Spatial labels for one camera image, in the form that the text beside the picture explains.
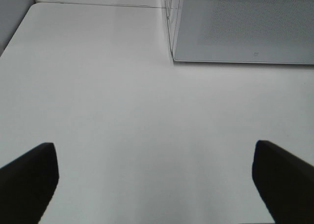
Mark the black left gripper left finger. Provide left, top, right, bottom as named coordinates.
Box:
left=0, top=143, right=59, bottom=224

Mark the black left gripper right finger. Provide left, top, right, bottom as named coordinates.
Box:
left=252, top=140, right=314, bottom=224

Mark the white microwave door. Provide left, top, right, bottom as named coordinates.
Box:
left=169, top=0, right=314, bottom=64

